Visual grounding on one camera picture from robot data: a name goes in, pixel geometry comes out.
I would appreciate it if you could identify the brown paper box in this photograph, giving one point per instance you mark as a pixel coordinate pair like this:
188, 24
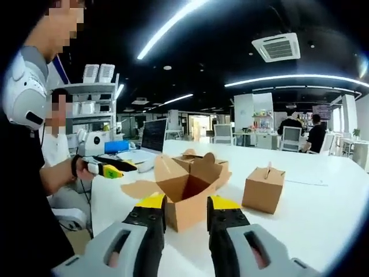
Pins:
223, 170
261, 190
184, 210

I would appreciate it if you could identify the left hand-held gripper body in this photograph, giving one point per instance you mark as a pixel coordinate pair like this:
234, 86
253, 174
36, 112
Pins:
96, 142

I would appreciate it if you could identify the white mesh office chair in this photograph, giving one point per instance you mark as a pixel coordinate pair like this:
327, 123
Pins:
291, 138

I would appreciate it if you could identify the ceiling air conditioner cassette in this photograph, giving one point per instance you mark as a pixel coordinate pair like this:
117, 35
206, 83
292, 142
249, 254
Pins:
276, 47

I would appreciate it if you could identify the black wristband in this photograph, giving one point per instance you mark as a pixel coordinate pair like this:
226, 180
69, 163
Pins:
76, 166

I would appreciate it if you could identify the metal shelf rack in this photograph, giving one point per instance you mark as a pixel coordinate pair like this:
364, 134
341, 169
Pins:
92, 95

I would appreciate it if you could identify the blue box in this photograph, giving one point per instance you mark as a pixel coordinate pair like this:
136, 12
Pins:
116, 146

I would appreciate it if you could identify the purple screen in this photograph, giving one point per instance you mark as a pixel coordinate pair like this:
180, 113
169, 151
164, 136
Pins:
320, 111

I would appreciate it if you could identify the grey office chair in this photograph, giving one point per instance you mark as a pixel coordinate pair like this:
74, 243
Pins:
223, 133

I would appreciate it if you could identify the short ceiling light strip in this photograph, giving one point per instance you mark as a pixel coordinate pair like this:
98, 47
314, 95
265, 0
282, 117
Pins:
173, 100

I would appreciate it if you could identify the curved ceiling light strip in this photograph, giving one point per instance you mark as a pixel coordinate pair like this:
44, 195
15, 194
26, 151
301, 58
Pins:
288, 77

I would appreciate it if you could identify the open silver laptop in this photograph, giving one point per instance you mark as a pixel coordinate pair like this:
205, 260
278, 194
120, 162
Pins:
154, 135

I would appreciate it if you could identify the straight ceiling light strip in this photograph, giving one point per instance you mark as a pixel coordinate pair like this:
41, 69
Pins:
167, 29

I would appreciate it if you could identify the white ribbed container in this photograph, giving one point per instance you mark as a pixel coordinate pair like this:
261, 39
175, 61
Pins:
106, 72
90, 73

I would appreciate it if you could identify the potted plant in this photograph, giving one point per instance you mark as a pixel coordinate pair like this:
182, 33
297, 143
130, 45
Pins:
356, 132

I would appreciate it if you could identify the person's left hand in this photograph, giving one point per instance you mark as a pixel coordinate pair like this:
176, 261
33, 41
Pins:
83, 173

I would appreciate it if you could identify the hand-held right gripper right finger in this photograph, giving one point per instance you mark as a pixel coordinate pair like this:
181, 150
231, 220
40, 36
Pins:
230, 248

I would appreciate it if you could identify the display shelf with colourful items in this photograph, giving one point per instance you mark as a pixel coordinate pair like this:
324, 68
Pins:
262, 122

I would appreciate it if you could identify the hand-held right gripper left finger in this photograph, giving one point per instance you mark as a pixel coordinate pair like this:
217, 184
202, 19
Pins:
135, 248

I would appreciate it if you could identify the person operator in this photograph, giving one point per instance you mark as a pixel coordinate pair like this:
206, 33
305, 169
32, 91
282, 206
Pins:
23, 187

